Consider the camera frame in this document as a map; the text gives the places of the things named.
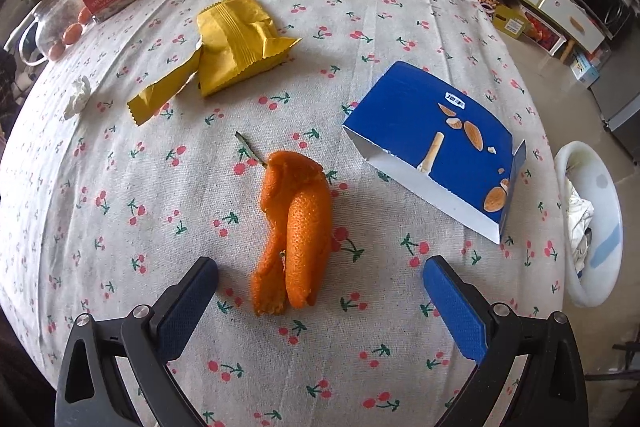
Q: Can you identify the white tissue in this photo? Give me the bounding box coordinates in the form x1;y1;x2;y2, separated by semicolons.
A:
63;76;91;120

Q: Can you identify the orange peel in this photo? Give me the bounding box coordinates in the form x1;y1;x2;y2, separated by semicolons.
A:
250;150;333;317

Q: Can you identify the blue almond snack box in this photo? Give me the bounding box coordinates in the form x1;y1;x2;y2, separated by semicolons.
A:
343;62;527;243

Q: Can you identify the white polka dot trash bin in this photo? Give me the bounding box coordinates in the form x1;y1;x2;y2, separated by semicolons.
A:
554;141;624;308

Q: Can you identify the white paper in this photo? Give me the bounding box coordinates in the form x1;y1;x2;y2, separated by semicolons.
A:
565;178;594;277

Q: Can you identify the yellow foil snack wrapper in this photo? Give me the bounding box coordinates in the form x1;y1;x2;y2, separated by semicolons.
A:
127;0;299;126

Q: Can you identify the orange tangerine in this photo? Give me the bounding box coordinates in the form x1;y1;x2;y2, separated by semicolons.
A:
48;41;66;62
62;23;84;46
77;6;93;26

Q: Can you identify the cherry print tablecloth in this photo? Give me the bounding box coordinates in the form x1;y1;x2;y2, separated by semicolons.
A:
1;0;564;426

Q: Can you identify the glass teapot wooden lid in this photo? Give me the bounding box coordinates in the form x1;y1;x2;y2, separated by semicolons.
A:
17;0;85;67

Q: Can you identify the yellow cardboard snack box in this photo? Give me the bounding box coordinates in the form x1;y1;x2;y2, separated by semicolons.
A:
492;4;530;39

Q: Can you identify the red gift box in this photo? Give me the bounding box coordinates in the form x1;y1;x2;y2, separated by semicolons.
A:
520;5;566;56

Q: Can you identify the grey refrigerator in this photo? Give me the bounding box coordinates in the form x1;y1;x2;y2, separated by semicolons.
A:
590;50;639;162

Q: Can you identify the blue white small box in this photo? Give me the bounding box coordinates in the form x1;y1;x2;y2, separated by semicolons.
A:
570;52;600;88

